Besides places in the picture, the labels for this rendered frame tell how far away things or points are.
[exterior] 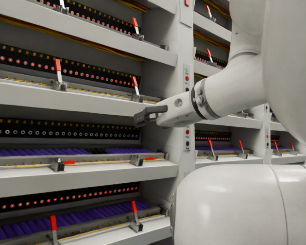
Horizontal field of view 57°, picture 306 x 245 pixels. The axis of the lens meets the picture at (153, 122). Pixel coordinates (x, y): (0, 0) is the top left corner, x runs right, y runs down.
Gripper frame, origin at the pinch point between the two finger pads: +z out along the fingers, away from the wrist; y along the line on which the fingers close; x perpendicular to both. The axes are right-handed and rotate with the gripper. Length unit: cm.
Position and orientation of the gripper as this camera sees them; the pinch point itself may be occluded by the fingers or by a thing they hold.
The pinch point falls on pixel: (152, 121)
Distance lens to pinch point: 68.3
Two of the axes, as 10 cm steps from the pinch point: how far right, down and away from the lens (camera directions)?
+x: -1.5, -9.6, 2.3
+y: 7.1, 0.6, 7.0
